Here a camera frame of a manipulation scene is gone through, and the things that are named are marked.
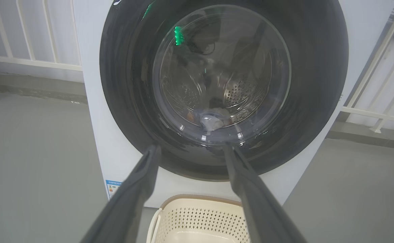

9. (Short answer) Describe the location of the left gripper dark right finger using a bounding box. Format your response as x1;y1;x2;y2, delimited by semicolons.
222;143;307;243

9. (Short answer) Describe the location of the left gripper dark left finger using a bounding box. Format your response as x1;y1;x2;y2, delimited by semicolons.
80;144;162;243

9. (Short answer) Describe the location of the blue garment with tiger print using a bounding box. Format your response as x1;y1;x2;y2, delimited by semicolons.
187;107;233;124

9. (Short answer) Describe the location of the round black glass washer door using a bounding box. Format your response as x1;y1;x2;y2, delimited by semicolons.
99;0;349;182

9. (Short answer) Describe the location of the white front-load washing machine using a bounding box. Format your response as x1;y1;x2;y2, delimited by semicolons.
73;0;394;209

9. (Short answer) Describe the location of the cream perforated laundry basket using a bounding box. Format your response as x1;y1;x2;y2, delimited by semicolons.
146;194;251;243

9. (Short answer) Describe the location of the blue energy label sticker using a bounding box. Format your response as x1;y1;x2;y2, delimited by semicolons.
105;180;122;199

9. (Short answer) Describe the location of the perforated steel washer drum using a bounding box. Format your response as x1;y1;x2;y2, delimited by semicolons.
160;13;273;125

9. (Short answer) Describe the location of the white metal railing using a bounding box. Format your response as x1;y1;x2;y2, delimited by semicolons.
340;0;394;134
0;0;83;72

